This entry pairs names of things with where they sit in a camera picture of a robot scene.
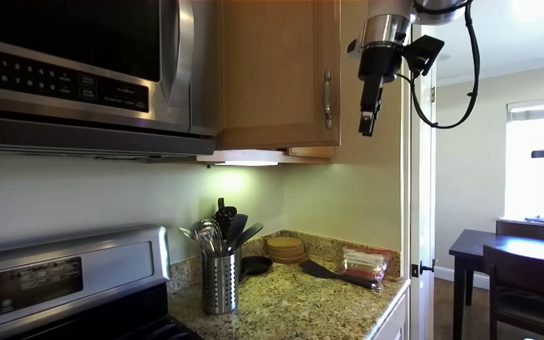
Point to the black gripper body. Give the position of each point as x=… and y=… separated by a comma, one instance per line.
x=378, y=67

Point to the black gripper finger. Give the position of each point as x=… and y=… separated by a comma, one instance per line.
x=367, y=125

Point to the wooden cupboard door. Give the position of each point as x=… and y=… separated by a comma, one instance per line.
x=273, y=69

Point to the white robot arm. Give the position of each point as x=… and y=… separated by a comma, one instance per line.
x=388, y=25

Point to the white room door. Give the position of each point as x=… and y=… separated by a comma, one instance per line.
x=424, y=190

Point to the under cabinet light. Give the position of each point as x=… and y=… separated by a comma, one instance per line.
x=246, y=158

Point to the clear plastic bag red print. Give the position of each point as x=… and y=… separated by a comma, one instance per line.
x=365, y=265

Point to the black spatula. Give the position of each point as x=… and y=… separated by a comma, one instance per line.
x=239, y=231

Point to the black kitchen utensil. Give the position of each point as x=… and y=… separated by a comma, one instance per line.
x=225, y=214

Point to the bright window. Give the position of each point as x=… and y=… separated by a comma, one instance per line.
x=537, y=171

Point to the black round dish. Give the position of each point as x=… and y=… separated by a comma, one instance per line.
x=256, y=267

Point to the dark wooden dining table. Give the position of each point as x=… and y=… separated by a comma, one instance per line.
x=511, y=248

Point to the dark wooden chair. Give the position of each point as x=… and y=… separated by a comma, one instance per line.
x=530, y=284
x=530, y=231

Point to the white base cabinet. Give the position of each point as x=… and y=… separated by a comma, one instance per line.
x=395, y=318

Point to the silver ladle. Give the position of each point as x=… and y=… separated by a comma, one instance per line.
x=207, y=239

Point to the ribbed steel utensil holder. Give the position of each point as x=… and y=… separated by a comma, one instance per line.
x=220, y=284

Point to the stainless steel microwave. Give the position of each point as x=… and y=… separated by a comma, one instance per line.
x=65, y=39

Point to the stainless steel gas stove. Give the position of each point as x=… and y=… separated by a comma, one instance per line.
x=57, y=284

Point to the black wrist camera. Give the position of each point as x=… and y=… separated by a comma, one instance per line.
x=424, y=54

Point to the white door frame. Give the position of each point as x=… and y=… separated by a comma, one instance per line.
x=407, y=190

